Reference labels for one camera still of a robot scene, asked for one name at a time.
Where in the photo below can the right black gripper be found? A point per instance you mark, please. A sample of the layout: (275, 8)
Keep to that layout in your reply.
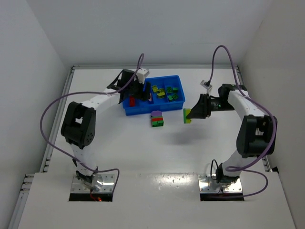
(206, 105)

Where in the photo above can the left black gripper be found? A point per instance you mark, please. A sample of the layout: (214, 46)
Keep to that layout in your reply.
(137, 89)

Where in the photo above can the red lego brick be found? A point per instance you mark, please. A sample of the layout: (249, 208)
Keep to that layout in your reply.
(132, 101)

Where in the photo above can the lime green small lego brick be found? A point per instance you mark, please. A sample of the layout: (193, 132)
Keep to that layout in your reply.
(155, 89)

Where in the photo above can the lime green square lego brick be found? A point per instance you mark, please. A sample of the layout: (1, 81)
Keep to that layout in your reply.
(162, 90)

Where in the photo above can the purple round lego brick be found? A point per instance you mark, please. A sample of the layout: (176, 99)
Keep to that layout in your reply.
(156, 113)

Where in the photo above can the green red striped lego stack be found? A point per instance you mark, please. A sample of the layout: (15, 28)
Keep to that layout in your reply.
(157, 121)

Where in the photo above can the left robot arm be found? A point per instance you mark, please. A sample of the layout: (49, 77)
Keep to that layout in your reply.
(79, 123)

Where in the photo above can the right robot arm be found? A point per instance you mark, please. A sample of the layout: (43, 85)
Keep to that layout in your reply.
(256, 137)

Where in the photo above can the blue divided plastic bin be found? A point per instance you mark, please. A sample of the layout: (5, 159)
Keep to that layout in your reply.
(143, 107)

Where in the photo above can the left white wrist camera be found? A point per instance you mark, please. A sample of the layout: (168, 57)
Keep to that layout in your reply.
(142, 74)

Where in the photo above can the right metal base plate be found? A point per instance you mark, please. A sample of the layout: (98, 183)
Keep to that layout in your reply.
(208, 185)

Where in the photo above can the metal base plate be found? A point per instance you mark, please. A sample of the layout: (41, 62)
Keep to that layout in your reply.
(104, 183)
(208, 185)

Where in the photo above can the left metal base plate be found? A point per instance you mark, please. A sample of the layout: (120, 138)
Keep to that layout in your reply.
(104, 183)

